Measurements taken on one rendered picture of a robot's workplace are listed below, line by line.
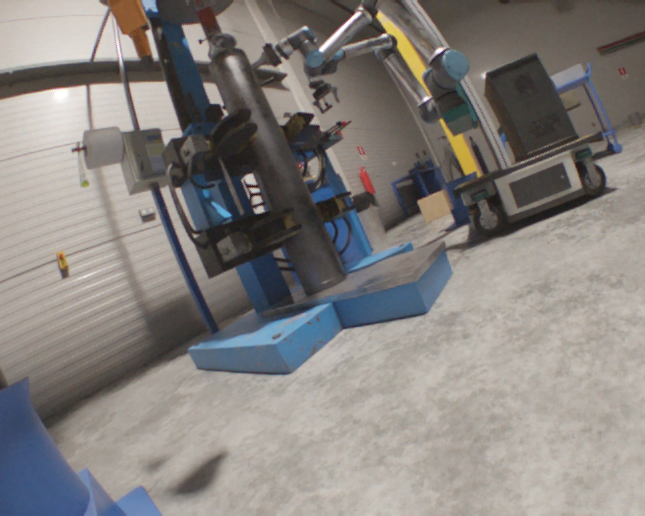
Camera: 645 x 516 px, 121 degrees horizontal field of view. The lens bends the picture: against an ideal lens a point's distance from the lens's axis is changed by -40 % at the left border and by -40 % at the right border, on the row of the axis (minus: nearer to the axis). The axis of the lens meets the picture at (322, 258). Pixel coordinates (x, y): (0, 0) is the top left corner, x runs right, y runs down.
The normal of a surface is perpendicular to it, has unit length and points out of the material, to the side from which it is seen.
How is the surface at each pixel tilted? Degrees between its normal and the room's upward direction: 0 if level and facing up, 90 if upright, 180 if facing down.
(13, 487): 90
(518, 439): 0
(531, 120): 90
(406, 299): 90
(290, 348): 90
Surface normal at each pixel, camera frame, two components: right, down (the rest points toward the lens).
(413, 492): -0.40, -0.91
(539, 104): -0.48, 0.27
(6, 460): 0.91, -0.40
